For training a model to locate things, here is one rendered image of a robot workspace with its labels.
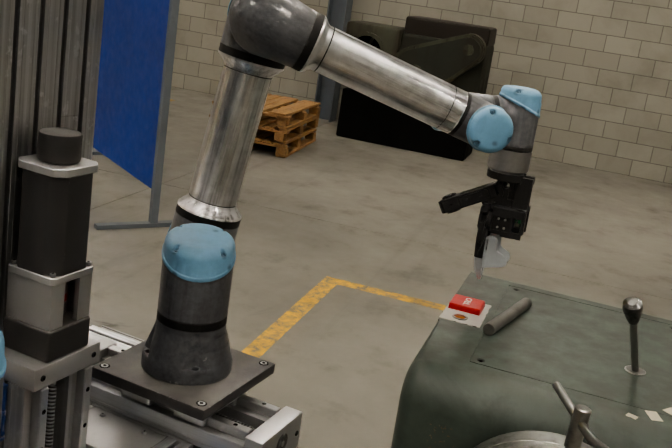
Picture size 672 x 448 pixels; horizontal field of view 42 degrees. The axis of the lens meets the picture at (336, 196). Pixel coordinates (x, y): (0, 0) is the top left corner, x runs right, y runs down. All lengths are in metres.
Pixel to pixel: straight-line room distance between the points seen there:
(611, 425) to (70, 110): 0.92
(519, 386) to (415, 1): 10.05
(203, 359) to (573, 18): 9.86
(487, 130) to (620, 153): 9.78
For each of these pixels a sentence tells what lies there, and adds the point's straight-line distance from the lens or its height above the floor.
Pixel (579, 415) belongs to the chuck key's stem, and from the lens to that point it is 1.25.
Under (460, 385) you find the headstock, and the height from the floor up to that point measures 1.24.
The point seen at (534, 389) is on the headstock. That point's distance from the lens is 1.44.
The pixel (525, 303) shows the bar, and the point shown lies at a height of 1.27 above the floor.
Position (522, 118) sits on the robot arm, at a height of 1.64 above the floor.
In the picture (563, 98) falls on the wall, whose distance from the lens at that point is 11.12.
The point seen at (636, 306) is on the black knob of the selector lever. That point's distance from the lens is 1.49.
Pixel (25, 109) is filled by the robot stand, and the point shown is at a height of 1.59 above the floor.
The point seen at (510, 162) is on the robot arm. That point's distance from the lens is 1.60.
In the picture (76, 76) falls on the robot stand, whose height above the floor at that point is 1.64.
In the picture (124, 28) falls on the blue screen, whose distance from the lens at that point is 6.62.
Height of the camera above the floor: 1.83
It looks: 14 degrees down
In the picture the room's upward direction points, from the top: 9 degrees clockwise
